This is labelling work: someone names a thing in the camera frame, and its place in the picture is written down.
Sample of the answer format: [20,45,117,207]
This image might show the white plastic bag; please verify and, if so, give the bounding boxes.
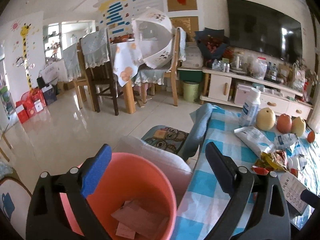
[114,135,193,204]

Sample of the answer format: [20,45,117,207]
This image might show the dark wooden chair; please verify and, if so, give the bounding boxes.
[76,28,119,116]

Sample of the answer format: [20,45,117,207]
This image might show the yellow green snack bag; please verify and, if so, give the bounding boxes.
[254,150,288,172]

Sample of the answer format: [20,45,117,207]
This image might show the red apple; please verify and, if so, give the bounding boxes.
[276,114,292,134]

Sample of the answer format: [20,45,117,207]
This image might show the pink plastic bucket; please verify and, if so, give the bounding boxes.
[60,152,178,240]

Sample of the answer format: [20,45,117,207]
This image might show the green waste bin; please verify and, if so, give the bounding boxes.
[183,81,200,102]

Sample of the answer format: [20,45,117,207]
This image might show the red snack wrapper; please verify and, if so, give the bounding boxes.
[251,165,269,176]

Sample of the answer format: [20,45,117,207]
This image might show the white tv cabinet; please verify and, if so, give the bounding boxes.
[200,67,313,120]

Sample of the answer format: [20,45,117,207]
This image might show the white blue bottle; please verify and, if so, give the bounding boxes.
[239,88,261,127]

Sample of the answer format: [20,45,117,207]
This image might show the wooden dining chair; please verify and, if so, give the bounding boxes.
[134,27,187,106]

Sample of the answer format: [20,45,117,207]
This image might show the white printed carton box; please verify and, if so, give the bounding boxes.
[279,172,307,216]

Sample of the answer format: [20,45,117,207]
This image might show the large yellow pear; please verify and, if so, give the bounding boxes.
[256,108,276,131]

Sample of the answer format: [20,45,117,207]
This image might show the white today wrapper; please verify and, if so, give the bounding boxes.
[287,153,308,172]

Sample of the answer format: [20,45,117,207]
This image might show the red gift boxes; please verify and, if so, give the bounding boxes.
[16,88,47,124]

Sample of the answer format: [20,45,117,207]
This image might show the small orange tangerine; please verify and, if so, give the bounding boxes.
[307,131,316,143]

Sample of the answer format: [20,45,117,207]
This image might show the white blue snack bag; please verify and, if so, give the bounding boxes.
[234,126,276,158]

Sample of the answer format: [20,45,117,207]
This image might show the blue checkered tablecloth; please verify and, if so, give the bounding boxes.
[171,106,319,239]

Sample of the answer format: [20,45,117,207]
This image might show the wooden dining table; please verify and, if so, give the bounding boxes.
[109,41,144,114]

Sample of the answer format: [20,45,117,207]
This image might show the black flat television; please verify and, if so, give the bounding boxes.
[227,0,303,63]

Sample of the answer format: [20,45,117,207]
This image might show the giraffe height wall sticker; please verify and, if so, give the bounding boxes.
[20,23,33,90]

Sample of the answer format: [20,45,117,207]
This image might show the crumpled blue white wrapper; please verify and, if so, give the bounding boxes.
[274,133,298,150]

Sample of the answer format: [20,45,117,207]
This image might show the small yellow pear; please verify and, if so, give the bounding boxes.
[291,116,306,137]

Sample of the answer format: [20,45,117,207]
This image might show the dark flower bouquet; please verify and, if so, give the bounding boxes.
[194,28,229,60]

